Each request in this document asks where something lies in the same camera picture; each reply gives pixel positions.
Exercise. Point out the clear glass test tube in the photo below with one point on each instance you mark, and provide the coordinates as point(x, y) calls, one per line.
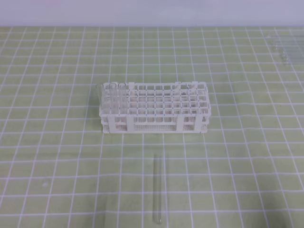
point(157, 189)

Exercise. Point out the white plastic test tube rack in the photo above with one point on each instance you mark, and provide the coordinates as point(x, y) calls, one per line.
point(180, 107)

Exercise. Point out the glass tube in rack right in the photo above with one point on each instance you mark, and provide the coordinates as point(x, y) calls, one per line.
point(122, 98)

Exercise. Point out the glass tube in rack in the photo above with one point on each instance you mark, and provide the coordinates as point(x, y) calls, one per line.
point(100, 89)
point(113, 98)
point(122, 98)

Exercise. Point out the glass tube in rack middle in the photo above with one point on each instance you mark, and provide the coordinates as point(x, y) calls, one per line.
point(113, 98)

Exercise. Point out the glass tube in rack leftmost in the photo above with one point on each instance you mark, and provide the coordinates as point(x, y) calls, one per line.
point(100, 89)

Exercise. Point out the green grid tablecloth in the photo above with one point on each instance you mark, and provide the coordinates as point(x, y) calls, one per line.
point(58, 169)

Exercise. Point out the spare glass tubes pile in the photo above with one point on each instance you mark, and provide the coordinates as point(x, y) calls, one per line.
point(290, 48)

